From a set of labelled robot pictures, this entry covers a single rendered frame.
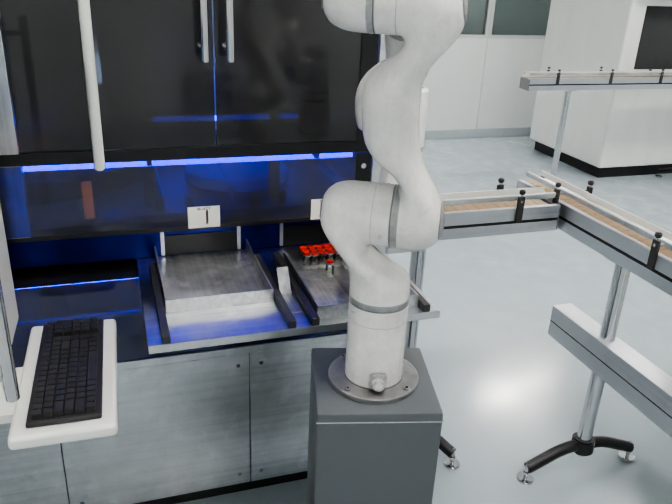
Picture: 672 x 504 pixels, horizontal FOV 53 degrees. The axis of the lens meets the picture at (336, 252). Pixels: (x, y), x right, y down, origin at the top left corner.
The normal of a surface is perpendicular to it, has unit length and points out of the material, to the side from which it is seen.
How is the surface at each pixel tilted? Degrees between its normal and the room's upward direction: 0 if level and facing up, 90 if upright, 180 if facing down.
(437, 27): 100
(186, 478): 90
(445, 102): 90
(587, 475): 0
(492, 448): 0
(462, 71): 90
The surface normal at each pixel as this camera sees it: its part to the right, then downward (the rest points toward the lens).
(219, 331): 0.04, -0.92
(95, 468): 0.31, 0.39
